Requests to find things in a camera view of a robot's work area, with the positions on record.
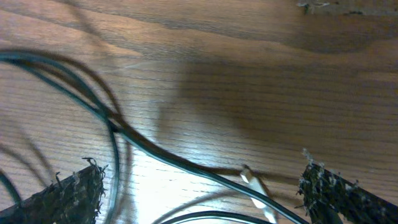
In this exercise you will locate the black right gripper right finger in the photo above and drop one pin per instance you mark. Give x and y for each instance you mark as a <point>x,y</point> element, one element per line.
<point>329,198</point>

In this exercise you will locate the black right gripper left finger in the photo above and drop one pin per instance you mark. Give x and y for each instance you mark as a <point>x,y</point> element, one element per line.
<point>74,200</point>

